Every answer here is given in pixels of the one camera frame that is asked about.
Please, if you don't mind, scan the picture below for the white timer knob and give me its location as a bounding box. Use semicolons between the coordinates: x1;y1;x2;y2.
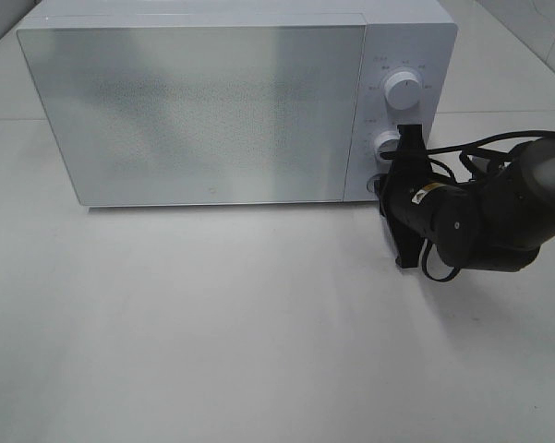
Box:
372;130;400;163

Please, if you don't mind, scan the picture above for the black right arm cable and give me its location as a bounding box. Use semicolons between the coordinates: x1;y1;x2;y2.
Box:
417;114;555;281

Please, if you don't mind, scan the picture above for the white microwave oven body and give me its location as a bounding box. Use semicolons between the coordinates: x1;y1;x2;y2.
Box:
17;1;458;203

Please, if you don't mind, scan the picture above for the upper white power knob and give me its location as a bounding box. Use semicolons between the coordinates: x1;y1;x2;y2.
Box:
383;68;423;111

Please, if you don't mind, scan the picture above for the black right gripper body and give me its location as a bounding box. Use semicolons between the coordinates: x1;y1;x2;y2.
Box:
377;125;432;269

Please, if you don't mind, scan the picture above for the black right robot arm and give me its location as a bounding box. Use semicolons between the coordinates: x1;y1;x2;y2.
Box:
375;125;555;281

